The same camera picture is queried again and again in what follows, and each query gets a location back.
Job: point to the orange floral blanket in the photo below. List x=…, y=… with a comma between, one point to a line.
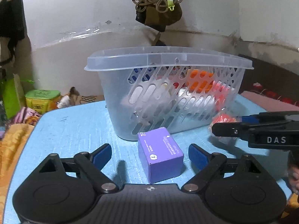
x=12, y=145

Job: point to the person's right hand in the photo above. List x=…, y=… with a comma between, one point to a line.
x=293, y=178

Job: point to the translucent plastic basket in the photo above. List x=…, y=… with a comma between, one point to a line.
x=178, y=88

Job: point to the pink pillow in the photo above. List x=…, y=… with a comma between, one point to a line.
x=269, y=104

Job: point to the green paper bag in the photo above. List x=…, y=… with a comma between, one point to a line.
x=13, y=95

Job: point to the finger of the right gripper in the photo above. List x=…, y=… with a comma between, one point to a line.
x=231, y=129
x=250, y=118

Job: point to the red white box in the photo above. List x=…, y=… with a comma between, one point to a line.
x=220, y=91

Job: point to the yellow box with green lid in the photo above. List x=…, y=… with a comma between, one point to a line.
x=42, y=101

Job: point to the orange cap bottle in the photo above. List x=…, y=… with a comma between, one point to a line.
x=199, y=80

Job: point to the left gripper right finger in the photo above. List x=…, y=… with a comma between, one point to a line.
x=236, y=190

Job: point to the brown hanging bag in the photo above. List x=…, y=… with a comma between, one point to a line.
x=157, y=14

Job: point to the dark headboard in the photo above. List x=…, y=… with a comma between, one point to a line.
x=271, y=77

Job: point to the purple cardboard box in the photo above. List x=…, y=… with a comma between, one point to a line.
x=160, y=155

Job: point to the black hanging garment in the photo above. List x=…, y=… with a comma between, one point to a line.
x=13, y=27

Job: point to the white grey plush toy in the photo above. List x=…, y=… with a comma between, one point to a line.
x=146, y=104

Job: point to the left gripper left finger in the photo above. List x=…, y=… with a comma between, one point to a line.
x=63, y=190

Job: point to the white pill bottle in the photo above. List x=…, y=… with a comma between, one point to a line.
x=193, y=105

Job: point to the small red packet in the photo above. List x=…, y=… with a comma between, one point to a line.
x=222, y=118

